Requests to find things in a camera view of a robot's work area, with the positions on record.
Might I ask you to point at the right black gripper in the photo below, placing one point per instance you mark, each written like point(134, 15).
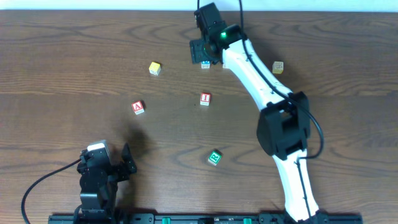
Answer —
point(195, 51)

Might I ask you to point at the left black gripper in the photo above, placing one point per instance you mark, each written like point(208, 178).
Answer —
point(121, 168)

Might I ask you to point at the blue number 2 block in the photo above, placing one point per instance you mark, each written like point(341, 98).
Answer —
point(205, 64)

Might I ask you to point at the red letter I block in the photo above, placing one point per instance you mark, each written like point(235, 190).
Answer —
point(205, 99)

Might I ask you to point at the red letter A block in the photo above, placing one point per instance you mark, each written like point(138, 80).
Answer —
point(138, 107)

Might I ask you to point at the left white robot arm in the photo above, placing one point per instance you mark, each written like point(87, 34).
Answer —
point(99, 208)

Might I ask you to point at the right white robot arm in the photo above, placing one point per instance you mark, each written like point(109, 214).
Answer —
point(284, 117)

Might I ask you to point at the yellow wooden block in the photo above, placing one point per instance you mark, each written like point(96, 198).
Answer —
point(155, 68)

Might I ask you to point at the plain tan wooden block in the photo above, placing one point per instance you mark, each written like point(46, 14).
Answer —
point(278, 67)

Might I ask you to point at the green letter R block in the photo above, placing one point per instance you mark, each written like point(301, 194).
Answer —
point(215, 157)

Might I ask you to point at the black mounting rail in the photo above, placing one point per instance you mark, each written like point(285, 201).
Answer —
point(262, 218)

